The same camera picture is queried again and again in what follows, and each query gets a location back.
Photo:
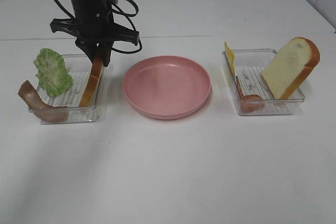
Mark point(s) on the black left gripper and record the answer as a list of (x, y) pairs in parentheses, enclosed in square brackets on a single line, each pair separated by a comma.
[(95, 24)]

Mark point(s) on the tray bread slice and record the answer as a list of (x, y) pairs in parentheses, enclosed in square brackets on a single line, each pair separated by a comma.
[(290, 67), (93, 82)]

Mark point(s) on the green lettuce leaf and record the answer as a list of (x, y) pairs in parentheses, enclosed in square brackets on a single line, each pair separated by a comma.
[(52, 73)]

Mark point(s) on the tray bacon strip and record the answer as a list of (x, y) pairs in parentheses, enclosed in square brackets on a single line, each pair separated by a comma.
[(44, 106), (250, 102)]

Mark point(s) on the yellow cheese slice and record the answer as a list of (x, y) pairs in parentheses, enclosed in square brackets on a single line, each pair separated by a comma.
[(230, 57)]

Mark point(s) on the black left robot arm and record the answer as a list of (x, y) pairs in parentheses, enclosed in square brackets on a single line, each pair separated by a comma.
[(125, 5)]

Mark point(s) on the clear plastic left tray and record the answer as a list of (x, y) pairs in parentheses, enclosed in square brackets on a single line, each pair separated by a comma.
[(67, 104)]

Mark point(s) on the clear plastic tray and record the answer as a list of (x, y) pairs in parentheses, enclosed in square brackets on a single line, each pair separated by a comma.
[(67, 104), (249, 64)]

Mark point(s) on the pink plate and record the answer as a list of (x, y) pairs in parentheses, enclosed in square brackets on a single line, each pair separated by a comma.
[(167, 87)]

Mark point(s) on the clear plastic right tray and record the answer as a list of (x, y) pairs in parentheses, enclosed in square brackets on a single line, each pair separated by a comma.
[(249, 64)]

